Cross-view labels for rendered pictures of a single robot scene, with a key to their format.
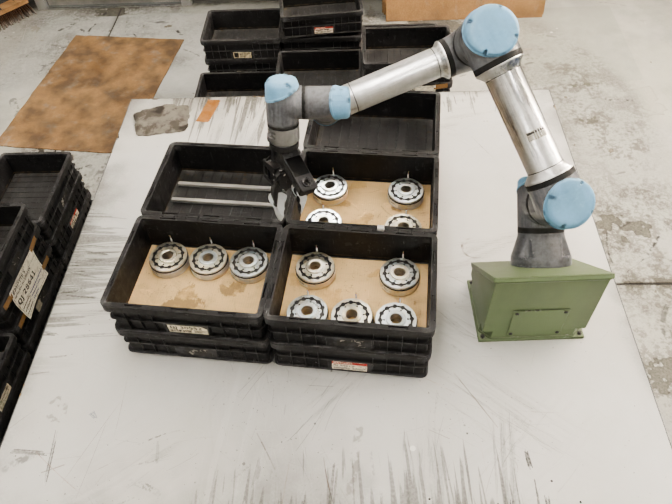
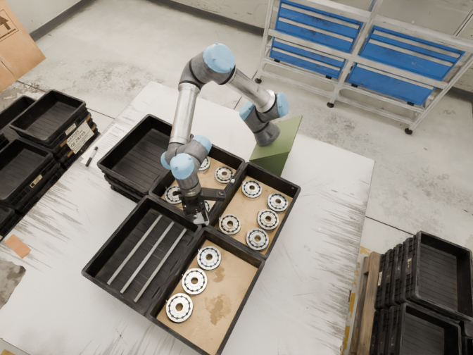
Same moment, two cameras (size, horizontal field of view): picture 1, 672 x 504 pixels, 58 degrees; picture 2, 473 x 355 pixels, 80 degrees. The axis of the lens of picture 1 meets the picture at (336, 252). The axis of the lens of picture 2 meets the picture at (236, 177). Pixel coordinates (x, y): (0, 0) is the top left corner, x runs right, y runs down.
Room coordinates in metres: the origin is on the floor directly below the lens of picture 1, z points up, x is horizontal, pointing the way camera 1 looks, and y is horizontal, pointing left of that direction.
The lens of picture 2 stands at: (0.87, 0.56, 2.06)
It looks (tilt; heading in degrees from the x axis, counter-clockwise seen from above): 57 degrees down; 282
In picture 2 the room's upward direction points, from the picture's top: 8 degrees clockwise
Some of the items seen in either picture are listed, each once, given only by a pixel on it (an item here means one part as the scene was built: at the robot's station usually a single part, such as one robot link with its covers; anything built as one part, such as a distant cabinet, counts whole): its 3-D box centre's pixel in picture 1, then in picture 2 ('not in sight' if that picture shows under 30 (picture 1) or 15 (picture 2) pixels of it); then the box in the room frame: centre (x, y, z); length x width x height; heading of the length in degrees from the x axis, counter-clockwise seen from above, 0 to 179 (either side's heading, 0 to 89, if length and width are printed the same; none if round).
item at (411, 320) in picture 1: (395, 320); (277, 201); (0.80, -0.13, 0.86); 0.10 x 0.10 x 0.01
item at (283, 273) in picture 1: (354, 289); (254, 211); (0.89, -0.04, 0.87); 0.40 x 0.30 x 0.11; 80
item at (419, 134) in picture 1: (373, 134); (149, 156); (1.48, -0.14, 0.87); 0.40 x 0.30 x 0.11; 80
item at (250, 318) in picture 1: (196, 265); (209, 287); (0.96, 0.35, 0.92); 0.40 x 0.30 x 0.02; 80
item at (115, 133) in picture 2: not in sight; (112, 146); (1.80, -0.22, 0.70); 0.33 x 0.23 x 0.01; 86
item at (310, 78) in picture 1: (321, 98); (24, 180); (2.44, 0.02, 0.31); 0.40 x 0.30 x 0.34; 86
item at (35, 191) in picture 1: (37, 215); not in sight; (1.77, 1.22, 0.31); 0.40 x 0.30 x 0.34; 176
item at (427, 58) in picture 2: not in sight; (398, 68); (0.11, -1.95, 0.60); 0.72 x 0.03 x 0.56; 176
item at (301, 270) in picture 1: (315, 267); (229, 224); (0.98, 0.06, 0.86); 0.10 x 0.10 x 0.01
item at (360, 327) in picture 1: (354, 277); (255, 206); (0.89, -0.04, 0.92); 0.40 x 0.30 x 0.02; 80
